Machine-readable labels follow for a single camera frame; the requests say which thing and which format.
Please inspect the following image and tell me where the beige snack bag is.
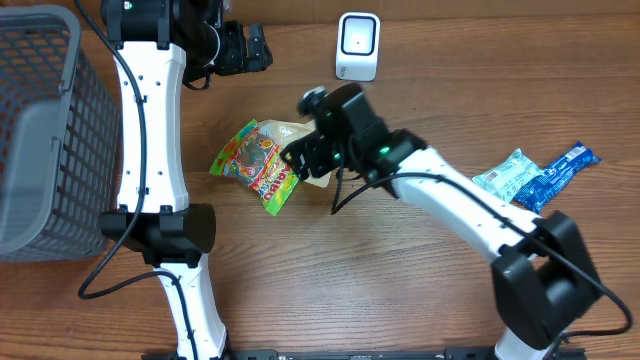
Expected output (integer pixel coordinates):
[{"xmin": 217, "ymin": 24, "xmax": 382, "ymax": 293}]
[{"xmin": 257, "ymin": 118, "xmax": 334, "ymax": 189}]

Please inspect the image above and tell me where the colourful Haribo candy bag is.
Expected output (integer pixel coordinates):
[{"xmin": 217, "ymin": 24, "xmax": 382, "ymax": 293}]
[{"xmin": 209, "ymin": 120, "xmax": 299, "ymax": 216}]

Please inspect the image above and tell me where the green toilet tissue pack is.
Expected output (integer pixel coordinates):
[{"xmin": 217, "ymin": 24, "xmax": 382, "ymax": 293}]
[{"xmin": 472, "ymin": 148, "xmax": 544, "ymax": 203}]

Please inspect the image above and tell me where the blue wafer bar wrapper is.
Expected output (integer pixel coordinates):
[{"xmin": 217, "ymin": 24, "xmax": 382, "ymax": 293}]
[{"xmin": 515, "ymin": 141, "xmax": 602, "ymax": 213}]

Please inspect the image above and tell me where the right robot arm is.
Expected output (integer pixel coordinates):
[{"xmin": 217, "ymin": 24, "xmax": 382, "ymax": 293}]
[{"xmin": 281, "ymin": 83, "xmax": 601, "ymax": 359}]

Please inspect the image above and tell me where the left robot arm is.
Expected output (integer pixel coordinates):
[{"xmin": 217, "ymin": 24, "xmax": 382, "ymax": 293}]
[{"xmin": 99, "ymin": 0, "xmax": 273, "ymax": 359}]

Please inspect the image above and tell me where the white barcode scanner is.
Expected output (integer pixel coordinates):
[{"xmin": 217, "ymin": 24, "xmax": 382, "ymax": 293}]
[{"xmin": 335, "ymin": 12, "xmax": 381, "ymax": 82}]

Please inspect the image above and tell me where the grey plastic mesh basket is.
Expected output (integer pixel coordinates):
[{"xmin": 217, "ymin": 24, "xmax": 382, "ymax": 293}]
[{"xmin": 1, "ymin": 5, "xmax": 121, "ymax": 262}]

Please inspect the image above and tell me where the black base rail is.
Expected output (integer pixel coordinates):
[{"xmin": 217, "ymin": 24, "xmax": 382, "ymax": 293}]
[{"xmin": 141, "ymin": 347, "xmax": 587, "ymax": 360}]

